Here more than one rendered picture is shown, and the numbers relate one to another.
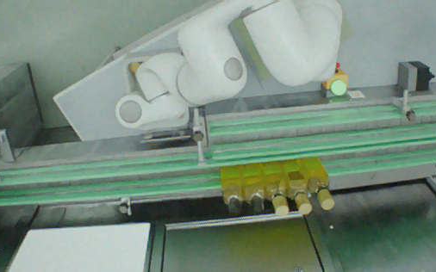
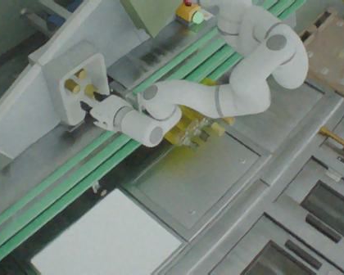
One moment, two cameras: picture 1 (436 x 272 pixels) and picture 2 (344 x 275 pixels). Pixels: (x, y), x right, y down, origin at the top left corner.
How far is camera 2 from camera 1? 1.01 m
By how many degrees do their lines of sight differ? 40
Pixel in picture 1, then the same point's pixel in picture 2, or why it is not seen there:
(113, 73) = (32, 89)
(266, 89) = (142, 38)
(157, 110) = (170, 123)
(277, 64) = (292, 83)
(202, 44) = (260, 92)
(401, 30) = not seen: outside the picture
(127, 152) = (75, 148)
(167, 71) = (200, 102)
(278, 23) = (296, 64)
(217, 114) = (134, 81)
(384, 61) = not seen: outside the picture
